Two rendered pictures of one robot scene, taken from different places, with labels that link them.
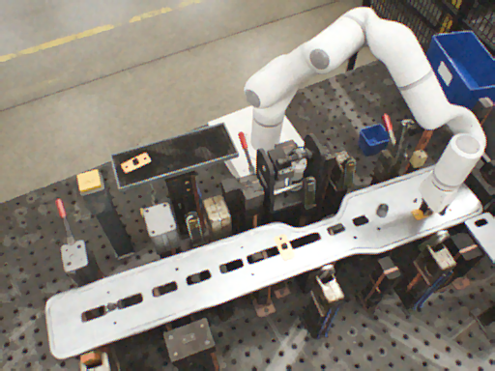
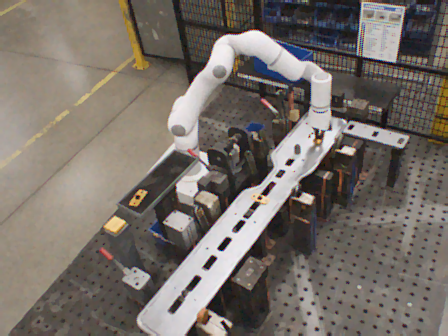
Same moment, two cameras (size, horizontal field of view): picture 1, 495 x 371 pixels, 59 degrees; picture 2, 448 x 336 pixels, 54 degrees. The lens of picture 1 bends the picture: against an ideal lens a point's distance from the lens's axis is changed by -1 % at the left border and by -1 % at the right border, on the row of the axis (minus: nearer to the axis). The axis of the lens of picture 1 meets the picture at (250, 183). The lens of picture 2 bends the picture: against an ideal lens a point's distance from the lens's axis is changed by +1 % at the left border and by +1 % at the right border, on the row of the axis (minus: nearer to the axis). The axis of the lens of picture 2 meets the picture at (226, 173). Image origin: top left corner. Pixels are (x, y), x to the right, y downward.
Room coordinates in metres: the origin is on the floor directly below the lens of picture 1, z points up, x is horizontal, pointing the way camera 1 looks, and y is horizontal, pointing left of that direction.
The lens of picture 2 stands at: (-0.47, 0.61, 2.38)
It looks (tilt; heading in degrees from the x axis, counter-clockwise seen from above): 43 degrees down; 332
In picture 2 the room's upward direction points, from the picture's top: 9 degrees counter-clockwise
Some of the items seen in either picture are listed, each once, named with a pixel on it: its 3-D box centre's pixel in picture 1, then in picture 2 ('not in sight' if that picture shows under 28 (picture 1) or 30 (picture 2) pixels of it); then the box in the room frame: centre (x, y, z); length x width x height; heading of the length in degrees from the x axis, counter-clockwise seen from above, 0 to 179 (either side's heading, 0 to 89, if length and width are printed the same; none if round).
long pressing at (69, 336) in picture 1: (278, 251); (259, 203); (0.59, -0.09, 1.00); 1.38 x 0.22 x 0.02; 111
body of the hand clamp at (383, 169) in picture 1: (380, 184); (280, 146); (0.93, -0.48, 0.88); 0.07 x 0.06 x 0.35; 21
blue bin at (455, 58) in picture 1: (463, 71); (282, 61); (1.29, -0.80, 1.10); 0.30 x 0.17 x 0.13; 12
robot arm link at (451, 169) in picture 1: (458, 158); (320, 88); (0.73, -0.56, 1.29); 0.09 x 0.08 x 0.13; 140
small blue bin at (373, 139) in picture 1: (372, 140); (254, 134); (1.24, -0.53, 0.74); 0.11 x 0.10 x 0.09; 111
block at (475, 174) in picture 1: (465, 203); (333, 131); (0.86, -0.79, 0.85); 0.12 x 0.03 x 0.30; 21
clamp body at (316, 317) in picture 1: (321, 306); (303, 223); (0.46, -0.23, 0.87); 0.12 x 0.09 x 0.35; 21
